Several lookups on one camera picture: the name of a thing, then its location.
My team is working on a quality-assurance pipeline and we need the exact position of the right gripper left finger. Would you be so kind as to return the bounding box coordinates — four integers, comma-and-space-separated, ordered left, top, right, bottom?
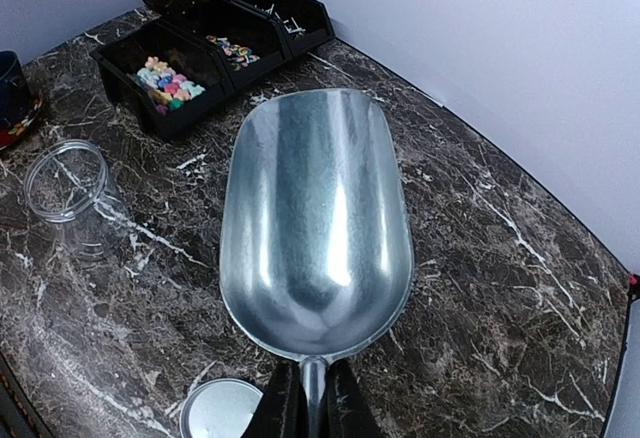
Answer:
244, 361, 306, 438

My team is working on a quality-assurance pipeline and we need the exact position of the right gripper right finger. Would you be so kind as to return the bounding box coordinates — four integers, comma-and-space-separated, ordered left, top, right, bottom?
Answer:
326, 360, 383, 438

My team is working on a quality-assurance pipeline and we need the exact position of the black bin with flower candies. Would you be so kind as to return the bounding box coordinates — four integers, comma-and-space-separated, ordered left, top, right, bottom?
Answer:
91, 20, 234, 142

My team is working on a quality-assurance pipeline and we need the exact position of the black bin with small candies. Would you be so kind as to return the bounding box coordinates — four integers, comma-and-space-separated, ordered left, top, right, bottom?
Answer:
165, 0, 289, 89

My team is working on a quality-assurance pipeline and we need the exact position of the black bin with lollipops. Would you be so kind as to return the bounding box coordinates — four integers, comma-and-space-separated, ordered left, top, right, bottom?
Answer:
234, 0, 335, 57

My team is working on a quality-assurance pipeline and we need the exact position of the silver metal scoop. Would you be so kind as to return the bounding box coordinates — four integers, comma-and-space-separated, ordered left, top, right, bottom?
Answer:
219, 88, 414, 437

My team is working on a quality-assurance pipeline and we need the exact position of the clear plastic jar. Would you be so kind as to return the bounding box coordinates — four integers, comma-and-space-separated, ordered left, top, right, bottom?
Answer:
23, 139, 129, 262

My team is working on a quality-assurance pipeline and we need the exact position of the pile of small candies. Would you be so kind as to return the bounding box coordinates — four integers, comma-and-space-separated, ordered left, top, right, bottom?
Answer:
206, 35, 261, 70

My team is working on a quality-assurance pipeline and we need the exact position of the pile of flower candies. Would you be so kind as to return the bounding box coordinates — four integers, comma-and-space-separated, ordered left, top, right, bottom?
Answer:
128, 56, 207, 116

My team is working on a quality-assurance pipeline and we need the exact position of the silver jar lid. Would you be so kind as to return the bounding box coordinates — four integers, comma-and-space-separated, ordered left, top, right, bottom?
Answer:
179, 378, 263, 438

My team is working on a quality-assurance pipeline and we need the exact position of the pile of lollipops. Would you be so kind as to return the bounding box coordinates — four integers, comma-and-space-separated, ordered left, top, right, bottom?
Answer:
258, 3, 307, 39

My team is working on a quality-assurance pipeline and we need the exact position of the dark blue mug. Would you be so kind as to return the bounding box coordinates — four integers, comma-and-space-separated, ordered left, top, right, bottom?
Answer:
0, 50, 31, 129

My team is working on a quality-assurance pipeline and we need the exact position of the red floral saucer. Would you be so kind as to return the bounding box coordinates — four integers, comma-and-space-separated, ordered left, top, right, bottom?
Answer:
1, 93, 44, 150

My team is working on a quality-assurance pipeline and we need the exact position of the black front rail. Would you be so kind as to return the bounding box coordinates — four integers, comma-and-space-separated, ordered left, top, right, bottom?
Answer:
1, 356, 51, 438

